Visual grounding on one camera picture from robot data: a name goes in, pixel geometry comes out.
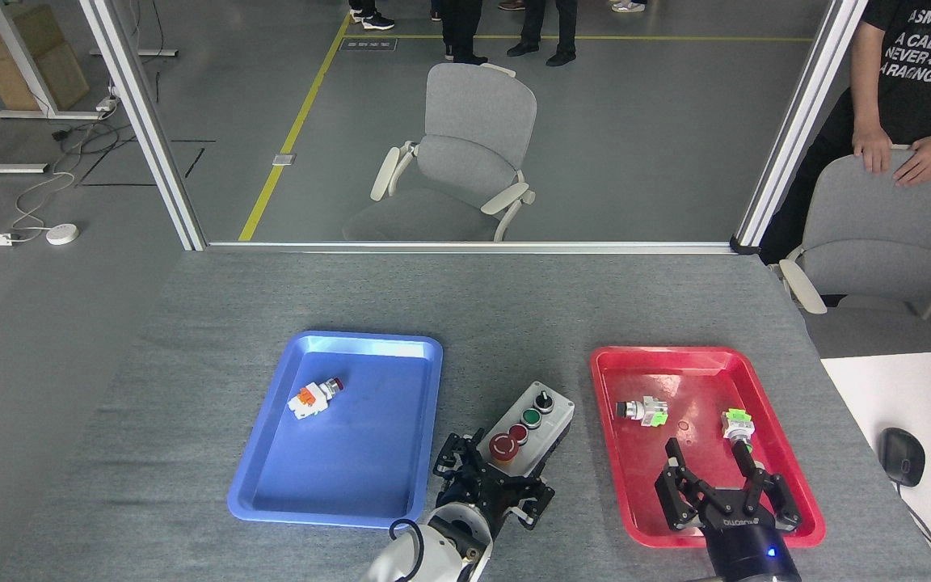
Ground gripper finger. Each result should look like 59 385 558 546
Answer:
432 431 487 486
732 441 803 533
510 479 557 533
654 438 723 533

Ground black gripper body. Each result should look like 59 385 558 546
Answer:
705 516 803 582
440 471 528 528

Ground grey control box with buttons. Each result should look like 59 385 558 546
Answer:
478 380 575 486

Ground black push button green block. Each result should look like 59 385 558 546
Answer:
616 396 669 428

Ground red push button orange block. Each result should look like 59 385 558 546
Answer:
288 377 345 420

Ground person's right hand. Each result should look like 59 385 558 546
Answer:
853 125 893 175

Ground person's left hand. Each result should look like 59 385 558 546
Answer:
892 133 931 188

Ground red plastic tray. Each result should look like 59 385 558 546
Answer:
590 346 827 548

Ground blue plastic tray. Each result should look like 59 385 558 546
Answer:
227 331 444 530

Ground black computer mouse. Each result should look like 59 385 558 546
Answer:
878 427 926 487

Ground white desk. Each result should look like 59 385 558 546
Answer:
821 349 931 582

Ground grey office chair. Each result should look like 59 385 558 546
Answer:
342 62 538 243
777 148 931 356

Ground wooden cabinet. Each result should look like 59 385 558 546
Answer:
0 4 91 112

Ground silver aluminium rail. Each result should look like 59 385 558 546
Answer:
205 240 737 255

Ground silver aluminium post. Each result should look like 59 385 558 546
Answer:
80 0 208 251
731 0 870 255

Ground black floor cables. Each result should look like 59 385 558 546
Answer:
52 113 123 175

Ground white floor cable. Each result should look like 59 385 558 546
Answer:
11 166 78 241

